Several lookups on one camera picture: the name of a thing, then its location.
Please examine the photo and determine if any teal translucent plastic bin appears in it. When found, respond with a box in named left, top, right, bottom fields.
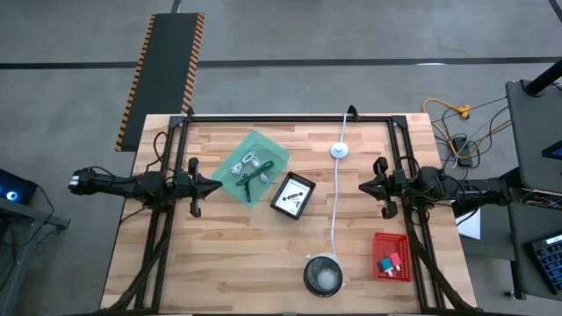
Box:
left=211, top=130, right=292, bottom=209

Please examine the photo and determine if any black keyboard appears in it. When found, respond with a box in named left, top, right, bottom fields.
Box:
left=523, top=232, right=562, bottom=296

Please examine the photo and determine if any black power strip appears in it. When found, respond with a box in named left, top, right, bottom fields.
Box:
left=451, top=135, right=475, bottom=169

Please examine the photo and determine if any yellow floor cable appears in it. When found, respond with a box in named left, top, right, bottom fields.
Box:
left=421, top=97, right=513, bottom=162

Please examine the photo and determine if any black mesh plastic basket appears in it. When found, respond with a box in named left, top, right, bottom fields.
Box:
left=269, top=170, right=318, bottom=221

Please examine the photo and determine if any black device with blue light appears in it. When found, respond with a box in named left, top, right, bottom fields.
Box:
left=0, top=168, right=39, bottom=205

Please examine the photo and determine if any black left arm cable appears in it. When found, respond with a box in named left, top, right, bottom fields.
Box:
left=150, top=130, right=170, bottom=173

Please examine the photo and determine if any red mesh plastic basket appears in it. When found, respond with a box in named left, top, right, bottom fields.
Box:
left=372, top=231, right=414, bottom=284

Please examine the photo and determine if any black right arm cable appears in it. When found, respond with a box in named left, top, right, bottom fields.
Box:
left=396, top=154, right=423, bottom=177

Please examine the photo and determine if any white paper sheet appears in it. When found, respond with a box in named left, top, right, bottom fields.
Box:
left=455, top=205, right=482, bottom=241

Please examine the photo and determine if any black hazard-striped floor mat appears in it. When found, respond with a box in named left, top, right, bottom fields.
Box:
left=114, top=11, right=206, bottom=153

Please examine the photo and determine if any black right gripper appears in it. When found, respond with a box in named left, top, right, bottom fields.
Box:
left=357, top=155, right=407, bottom=220

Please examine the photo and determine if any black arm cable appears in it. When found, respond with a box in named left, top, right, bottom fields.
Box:
left=396, top=154, right=423, bottom=177
left=150, top=130, right=170, bottom=173

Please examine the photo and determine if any white adapter booklet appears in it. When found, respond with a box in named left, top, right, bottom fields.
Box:
left=275, top=176, right=313, bottom=217

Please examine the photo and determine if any grey metal stand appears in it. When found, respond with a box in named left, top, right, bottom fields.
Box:
left=0, top=202, right=72, bottom=316

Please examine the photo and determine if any black pole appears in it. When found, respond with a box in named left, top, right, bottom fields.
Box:
left=523, top=58, right=562, bottom=98

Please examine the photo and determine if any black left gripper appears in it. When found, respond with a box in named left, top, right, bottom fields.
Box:
left=174, top=157, right=224, bottom=219

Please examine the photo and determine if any white fan power cable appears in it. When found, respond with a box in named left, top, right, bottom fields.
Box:
left=328, top=112, right=353, bottom=256

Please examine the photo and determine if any white USB cable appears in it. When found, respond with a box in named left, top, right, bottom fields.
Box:
left=229, top=149, right=258, bottom=176

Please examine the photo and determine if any grey side table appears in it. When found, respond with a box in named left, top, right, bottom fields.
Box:
left=504, top=78, right=562, bottom=182

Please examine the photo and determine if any dark green stick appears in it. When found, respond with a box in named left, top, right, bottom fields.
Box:
left=234, top=159, right=277, bottom=188

